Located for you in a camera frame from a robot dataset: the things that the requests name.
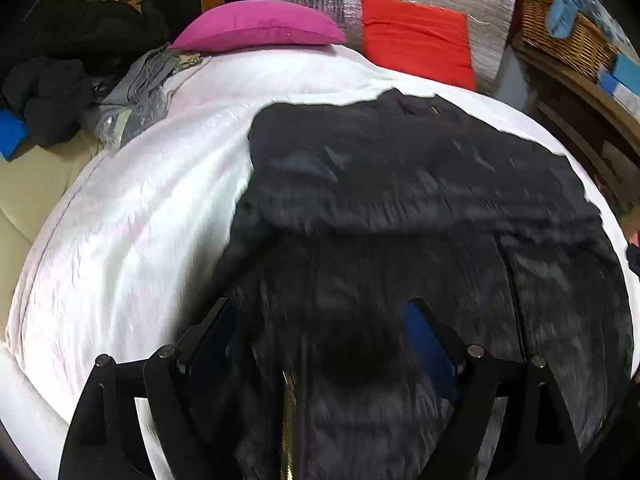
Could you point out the blue cloth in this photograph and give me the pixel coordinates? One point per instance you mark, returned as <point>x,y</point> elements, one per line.
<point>565,10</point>

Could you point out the white bed cover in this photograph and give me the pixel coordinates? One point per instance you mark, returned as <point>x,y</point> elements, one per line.
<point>150,210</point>

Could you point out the pink pillow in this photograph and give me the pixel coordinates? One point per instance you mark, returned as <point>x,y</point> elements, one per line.
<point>260,27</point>

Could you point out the beige sofa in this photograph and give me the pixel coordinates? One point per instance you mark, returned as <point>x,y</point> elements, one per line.
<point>35,190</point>

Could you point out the pile of dark clothes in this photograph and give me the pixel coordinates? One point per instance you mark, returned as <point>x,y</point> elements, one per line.
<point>75,45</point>

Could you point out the wicker basket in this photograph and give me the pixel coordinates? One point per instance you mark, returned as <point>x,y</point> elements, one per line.
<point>570,40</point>

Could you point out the red pillow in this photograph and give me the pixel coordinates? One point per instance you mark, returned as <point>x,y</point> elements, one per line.
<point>415,40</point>

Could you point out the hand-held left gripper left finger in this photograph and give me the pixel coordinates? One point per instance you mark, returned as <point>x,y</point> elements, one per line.
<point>210,355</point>

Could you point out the grey garment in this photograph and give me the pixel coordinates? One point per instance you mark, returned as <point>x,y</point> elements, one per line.
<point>145,80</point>

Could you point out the black quilted jacket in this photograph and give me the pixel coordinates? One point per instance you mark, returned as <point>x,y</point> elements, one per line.
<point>400,210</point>

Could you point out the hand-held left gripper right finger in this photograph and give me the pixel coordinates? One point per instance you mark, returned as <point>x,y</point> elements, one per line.
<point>430,355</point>

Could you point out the light blue cardboard box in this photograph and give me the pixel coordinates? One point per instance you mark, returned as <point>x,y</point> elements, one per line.
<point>625,80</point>

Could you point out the wooden side shelf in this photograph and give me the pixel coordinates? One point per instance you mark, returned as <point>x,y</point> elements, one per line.
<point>575,100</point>

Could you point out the blue garment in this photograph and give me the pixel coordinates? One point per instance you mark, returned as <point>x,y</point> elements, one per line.
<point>12,135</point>

